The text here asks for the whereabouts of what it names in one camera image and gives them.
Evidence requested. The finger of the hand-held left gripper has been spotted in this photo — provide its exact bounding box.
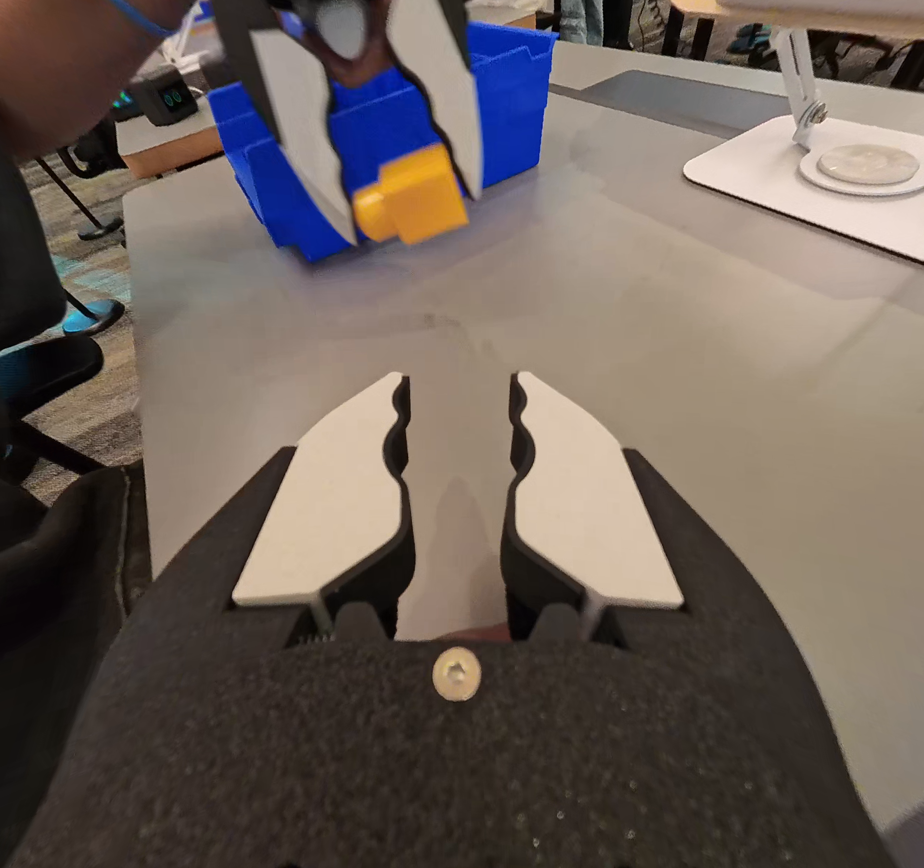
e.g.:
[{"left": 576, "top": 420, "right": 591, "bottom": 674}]
[
  {"left": 385, "top": 0, "right": 486, "bottom": 202},
  {"left": 247, "top": 29, "right": 361, "bottom": 248}
]

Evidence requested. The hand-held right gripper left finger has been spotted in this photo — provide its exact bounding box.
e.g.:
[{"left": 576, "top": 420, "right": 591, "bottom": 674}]
[{"left": 231, "top": 371, "right": 420, "bottom": 639}]

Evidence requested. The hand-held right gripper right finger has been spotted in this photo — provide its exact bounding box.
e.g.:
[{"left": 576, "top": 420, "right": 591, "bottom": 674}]
[{"left": 498, "top": 370, "right": 687, "bottom": 641}]

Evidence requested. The blue plastic bin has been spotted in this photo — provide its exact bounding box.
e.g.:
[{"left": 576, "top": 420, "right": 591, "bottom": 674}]
[{"left": 207, "top": 21, "right": 561, "bottom": 264}]

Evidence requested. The yellow one-stud toy block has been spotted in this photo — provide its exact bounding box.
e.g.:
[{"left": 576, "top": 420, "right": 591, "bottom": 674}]
[{"left": 351, "top": 143, "right": 471, "bottom": 247}]

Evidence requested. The person's left forearm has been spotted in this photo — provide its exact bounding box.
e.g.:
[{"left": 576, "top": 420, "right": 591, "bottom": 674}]
[{"left": 0, "top": 0, "right": 218, "bottom": 161}]

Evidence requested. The grey desk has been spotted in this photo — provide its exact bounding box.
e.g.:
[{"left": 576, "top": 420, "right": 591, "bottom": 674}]
[{"left": 119, "top": 39, "right": 924, "bottom": 840}]

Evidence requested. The person's grey sweatshirt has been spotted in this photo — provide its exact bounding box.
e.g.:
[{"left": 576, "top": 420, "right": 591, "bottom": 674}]
[{"left": 0, "top": 465, "right": 154, "bottom": 674}]

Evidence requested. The black office chair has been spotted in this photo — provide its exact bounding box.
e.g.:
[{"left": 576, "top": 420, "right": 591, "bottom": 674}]
[{"left": 0, "top": 337, "right": 109, "bottom": 486}]

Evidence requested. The white tablet stand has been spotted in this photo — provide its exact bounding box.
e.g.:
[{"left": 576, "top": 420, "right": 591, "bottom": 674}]
[{"left": 682, "top": 25, "right": 924, "bottom": 264}]

